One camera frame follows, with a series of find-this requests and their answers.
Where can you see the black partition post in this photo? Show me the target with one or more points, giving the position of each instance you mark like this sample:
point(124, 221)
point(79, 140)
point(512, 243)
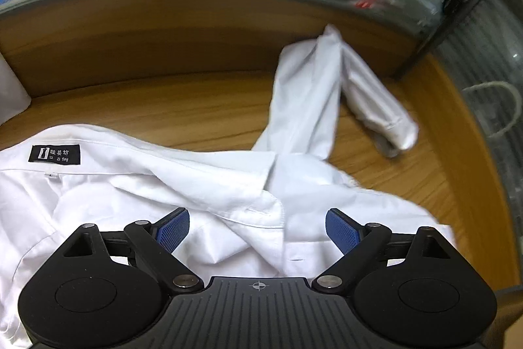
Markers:
point(425, 42)

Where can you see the white dress shirt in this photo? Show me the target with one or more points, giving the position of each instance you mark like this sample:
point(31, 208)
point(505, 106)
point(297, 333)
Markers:
point(10, 95)
point(122, 189)

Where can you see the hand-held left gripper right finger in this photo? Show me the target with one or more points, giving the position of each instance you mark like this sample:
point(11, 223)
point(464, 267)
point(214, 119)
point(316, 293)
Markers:
point(343, 231)

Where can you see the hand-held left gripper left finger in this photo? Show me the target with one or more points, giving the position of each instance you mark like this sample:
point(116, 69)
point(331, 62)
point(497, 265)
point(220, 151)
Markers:
point(173, 231)

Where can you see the black binder clip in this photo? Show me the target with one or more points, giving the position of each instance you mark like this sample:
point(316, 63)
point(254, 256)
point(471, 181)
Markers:
point(451, 3)

